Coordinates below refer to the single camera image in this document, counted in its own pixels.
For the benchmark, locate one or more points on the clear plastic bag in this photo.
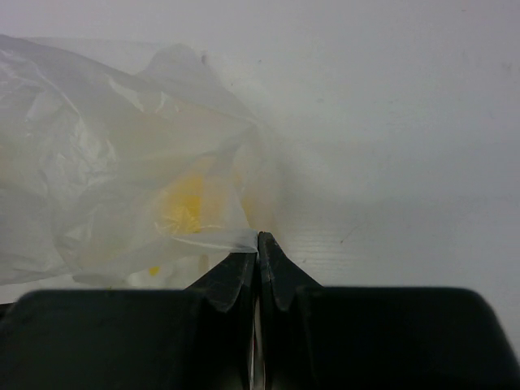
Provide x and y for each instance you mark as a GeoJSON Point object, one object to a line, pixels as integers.
{"type": "Point", "coordinates": [87, 148]}

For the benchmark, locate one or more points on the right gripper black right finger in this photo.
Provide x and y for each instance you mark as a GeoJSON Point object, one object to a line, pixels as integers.
{"type": "Point", "coordinates": [316, 337]}

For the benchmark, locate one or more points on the yellow fake lemon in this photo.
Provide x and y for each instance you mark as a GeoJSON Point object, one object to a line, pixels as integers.
{"type": "Point", "coordinates": [180, 210]}

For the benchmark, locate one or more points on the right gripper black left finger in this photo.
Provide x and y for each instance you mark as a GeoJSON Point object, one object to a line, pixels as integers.
{"type": "Point", "coordinates": [199, 337]}

